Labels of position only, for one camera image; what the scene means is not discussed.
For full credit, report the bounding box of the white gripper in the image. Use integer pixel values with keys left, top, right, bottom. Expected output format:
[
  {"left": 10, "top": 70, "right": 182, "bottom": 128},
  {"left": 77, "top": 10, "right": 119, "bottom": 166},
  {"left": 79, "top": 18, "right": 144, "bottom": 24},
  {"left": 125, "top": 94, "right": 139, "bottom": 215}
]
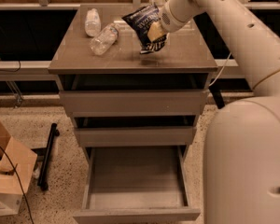
[{"left": 147, "top": 0, "right": 191, "bottom": 42}]

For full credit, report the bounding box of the blue chip bag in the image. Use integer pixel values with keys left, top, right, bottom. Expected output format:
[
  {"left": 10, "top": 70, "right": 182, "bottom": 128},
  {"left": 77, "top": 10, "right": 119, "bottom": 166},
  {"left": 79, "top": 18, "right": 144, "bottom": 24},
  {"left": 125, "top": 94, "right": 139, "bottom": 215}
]
[{"left": 122, "top": 4, "right": 166, "bottom": 54}]

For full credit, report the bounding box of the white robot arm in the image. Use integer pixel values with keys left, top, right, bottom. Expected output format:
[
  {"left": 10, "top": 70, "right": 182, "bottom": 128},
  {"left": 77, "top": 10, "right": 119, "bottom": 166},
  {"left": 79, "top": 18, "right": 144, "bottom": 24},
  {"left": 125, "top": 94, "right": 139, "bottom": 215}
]
[{"left": 157, "top": 0, "right": 280, "bottom": 224}]

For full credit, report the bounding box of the grey drawer cabinet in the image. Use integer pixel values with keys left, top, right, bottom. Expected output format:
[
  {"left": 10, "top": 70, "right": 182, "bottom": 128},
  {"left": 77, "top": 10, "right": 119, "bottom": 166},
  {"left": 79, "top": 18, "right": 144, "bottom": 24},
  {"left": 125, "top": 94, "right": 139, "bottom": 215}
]
[{"left": 48, "top": 4, "right": 218, "bottom": 151}]

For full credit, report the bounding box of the grey top drawer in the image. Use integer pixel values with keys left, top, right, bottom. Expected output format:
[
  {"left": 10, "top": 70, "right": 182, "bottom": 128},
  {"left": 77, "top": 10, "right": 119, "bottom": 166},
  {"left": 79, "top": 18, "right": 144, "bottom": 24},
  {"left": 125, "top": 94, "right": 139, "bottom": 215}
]
[{"left": 60, "top": 73, "right": 207, "bottom": 117}]

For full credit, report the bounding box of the grey drawer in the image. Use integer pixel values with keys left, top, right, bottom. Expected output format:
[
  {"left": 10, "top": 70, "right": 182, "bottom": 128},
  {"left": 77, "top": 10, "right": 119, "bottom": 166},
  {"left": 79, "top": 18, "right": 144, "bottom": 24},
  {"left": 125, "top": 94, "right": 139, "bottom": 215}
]
[
  {"left": 74, "top": 116, "right": 196, "bottom": 147},
  {"left": 74, "top": 146, "right": 200, "bottom": 224},
  {"left": 60, "top": 73, "right": 207, "bottom": 117}
]

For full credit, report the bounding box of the grey middle drawer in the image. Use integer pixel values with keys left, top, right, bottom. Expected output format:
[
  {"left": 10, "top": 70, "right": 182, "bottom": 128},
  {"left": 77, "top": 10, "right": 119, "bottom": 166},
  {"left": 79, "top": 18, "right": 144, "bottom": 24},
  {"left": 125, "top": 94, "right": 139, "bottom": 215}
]
[{"left": 74, "top": 116, "right": 196, "bottom": 147}]

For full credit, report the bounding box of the grey bottom drawer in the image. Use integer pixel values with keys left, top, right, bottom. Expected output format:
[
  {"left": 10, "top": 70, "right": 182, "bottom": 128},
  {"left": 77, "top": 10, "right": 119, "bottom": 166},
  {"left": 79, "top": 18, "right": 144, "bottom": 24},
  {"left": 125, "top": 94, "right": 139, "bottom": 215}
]
[{"left": 74, "top": 146, "right": 200, "bottom": 224}]

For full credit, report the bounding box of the lying clear plastic bottle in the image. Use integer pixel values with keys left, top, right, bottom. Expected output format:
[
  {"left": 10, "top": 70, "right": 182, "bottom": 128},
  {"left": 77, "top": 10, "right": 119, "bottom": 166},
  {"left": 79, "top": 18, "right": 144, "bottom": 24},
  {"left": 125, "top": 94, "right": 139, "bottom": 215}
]
[{"left": 90, "top": 23, "right": 119, "bottom": 56}]

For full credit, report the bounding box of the black table leg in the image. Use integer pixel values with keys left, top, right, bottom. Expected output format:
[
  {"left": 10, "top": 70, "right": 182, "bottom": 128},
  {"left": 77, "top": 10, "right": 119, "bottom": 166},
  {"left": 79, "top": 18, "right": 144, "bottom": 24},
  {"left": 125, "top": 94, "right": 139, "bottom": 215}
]
[{"left": 209, "top": 86, "right": 225, "bottom": 109}]

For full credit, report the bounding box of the black metal bar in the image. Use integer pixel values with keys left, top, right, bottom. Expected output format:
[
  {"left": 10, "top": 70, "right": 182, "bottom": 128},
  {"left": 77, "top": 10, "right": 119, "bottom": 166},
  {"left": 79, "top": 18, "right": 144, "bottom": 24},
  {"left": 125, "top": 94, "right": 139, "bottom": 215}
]
[{"left": 37, "top": 123, "right": 60, "bottom": 191}]

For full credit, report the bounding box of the left cardboard box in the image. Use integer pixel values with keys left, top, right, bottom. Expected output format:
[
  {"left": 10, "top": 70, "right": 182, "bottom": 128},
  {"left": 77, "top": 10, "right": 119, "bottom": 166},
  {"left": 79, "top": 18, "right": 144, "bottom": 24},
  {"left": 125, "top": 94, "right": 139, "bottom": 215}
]
[{"left": 0, "top": 121, "right": 37, "bottom": 216}]

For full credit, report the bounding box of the white power cable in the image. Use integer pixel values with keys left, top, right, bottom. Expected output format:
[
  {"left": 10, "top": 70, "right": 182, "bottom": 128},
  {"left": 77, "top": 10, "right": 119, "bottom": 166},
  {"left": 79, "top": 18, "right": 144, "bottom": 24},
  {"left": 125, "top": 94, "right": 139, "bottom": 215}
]
[{"left": 208, "top": 51, "right": 232, "bottom": 88}]

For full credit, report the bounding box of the black cable on box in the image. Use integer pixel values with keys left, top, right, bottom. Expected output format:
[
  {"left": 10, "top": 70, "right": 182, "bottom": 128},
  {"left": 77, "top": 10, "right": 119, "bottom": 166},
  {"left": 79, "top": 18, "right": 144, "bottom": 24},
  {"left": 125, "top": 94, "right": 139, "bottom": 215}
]
[{"left": 0, "top": 133, "right": 36, "bottom": 224}]

